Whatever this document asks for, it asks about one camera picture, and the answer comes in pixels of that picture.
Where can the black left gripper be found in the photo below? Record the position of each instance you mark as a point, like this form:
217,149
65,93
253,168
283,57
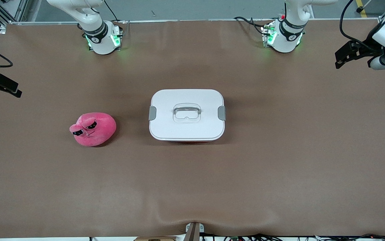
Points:
367,47

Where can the pink plush toy with eyes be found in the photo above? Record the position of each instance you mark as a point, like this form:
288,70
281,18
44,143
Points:
100,132

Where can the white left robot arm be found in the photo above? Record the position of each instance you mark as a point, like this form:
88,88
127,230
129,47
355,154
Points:
287,33

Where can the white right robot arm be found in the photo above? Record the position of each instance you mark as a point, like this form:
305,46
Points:
98,36

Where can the black caster with rod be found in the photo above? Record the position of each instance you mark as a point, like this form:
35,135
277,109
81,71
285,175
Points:
359,10

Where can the brown table mat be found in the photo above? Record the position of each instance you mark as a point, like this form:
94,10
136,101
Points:
279,174

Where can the grey lid latch clip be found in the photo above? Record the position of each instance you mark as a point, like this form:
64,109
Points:
222,113
152,113

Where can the front camera mount bracket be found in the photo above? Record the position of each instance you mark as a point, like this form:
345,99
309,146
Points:
194,232

